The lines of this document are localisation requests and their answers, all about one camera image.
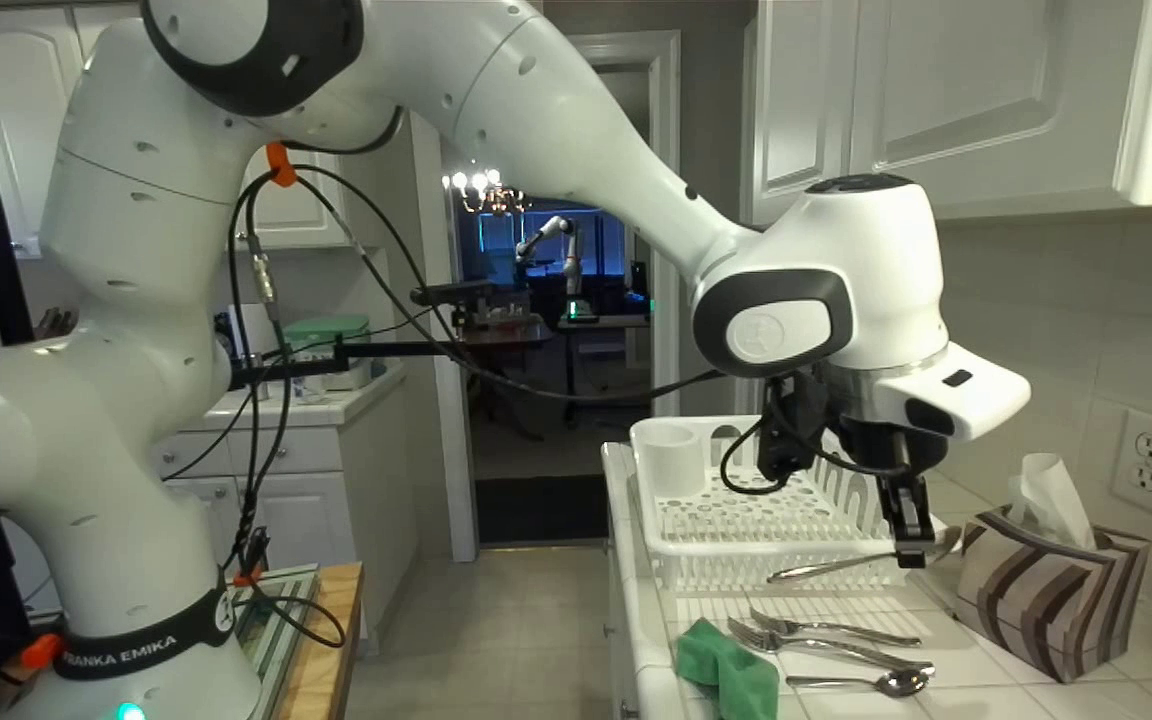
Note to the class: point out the white lower cabinet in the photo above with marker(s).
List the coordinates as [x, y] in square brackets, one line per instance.
[339, 486]

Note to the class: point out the small silver spoon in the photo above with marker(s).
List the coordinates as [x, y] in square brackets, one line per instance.
[893, 686]

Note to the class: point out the wooden table top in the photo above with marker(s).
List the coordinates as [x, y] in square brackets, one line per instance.
[304, 652]

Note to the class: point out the silver knife handle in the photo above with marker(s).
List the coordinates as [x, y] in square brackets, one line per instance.
[844, 649]

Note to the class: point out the large silver spoon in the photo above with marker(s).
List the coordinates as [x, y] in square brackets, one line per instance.
[942, 546]

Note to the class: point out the white cutlery holder cup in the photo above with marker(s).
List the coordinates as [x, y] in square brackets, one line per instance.
[670, 458]

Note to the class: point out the green sponge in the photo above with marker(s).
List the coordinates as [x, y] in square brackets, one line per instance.
[729, 673]

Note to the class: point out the wall power outlet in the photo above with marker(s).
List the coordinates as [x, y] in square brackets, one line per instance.
[1150, 463]

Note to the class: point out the white dish rack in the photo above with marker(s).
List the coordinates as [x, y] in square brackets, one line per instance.
[732, 535]

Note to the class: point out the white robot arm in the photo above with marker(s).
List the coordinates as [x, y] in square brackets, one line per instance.
[838, 299]

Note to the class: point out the silver fork handle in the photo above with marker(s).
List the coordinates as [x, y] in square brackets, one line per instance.
[832, 625]

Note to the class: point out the white upper cabinets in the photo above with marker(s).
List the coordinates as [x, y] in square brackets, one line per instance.
[995, 105]

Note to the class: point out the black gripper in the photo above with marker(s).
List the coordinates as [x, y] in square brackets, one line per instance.
[802, 422]

